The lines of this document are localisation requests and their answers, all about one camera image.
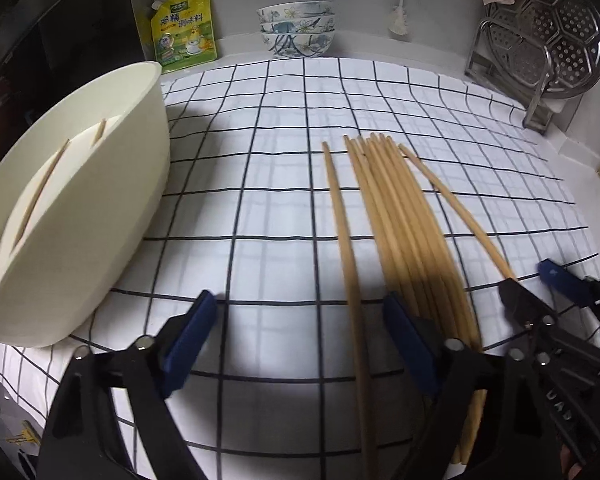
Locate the yellow green seasoning pouch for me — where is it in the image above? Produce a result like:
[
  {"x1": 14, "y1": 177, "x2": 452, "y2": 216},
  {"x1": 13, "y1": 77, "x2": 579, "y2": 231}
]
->
[{"x1": 136, "y1": 0, "x2": 220, "y2": 75}]

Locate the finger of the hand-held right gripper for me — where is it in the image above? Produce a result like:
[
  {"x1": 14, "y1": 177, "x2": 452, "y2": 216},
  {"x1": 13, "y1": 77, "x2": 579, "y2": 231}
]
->
[
  {"x1": 499, "y1": 279, "x2": 600, "y2": 378},
  {"x1": 537, "y1": 259, "x2": 600, "y2": 343}
]

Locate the white black-checked cloth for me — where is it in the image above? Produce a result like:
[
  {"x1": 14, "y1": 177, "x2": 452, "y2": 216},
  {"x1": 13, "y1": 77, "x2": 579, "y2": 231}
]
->
[{"x1": 0, "y1": 57, "x2": 600, "y2": 480}]

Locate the metal dish rack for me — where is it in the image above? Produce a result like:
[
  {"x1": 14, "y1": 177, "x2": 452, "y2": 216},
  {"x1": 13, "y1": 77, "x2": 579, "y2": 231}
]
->
[{"x1": 464, "y1": 17, "x2": 563, "y2": 135}]

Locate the bunch of wooden chopsticks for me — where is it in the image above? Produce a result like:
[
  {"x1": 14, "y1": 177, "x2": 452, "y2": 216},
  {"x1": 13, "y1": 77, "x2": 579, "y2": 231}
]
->
[{"x1": 342, "y1": 132, "x2": 488, "y2": 466}]

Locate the floral ceramic bowl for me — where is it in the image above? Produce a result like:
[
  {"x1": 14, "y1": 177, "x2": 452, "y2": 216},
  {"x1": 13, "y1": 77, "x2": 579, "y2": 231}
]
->
[
  {"x1": 258, "y1": 16, "x2": 337, "y2": 36},
  {"x1": 260, "y1": 28, "x2": 337, "y2": 59},
  {"x1": 256, "y1": 1, "x2": 337, "y2": 23}
]

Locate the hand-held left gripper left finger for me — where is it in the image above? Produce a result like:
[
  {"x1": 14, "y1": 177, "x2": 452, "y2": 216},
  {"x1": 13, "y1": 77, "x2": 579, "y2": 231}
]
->
[{"x1": 39, "y1": 289, "x2": 218, "y2": 480}]

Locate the round metal steamer tray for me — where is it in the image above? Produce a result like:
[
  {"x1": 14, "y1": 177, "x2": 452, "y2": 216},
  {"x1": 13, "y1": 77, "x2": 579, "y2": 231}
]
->
[{"x1": 482, "y1": 0, "x2": 600, "y2": 98}]

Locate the person's right hand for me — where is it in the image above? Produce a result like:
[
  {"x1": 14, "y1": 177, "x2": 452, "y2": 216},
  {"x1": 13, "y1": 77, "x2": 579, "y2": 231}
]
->
[{"x1": 559, "y1": 452, "x2": 583, "y2": 480}]

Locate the white round basin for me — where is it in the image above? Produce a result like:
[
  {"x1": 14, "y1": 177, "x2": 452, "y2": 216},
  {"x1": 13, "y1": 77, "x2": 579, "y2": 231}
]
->
[{"x1": 0, "y1": 61, "x2": 171, "y2": 348}]

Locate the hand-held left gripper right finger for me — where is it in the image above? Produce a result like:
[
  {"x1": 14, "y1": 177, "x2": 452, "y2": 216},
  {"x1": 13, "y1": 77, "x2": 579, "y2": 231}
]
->
[{"x1": 382, "y1": 292, "x2": 567, "y2": 480}]

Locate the black range hood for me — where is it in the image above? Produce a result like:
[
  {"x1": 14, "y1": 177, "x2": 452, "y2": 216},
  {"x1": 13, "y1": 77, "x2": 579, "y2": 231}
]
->
[{"x1": 0, "y1": 0, "x2": 148, "y2": 126}]

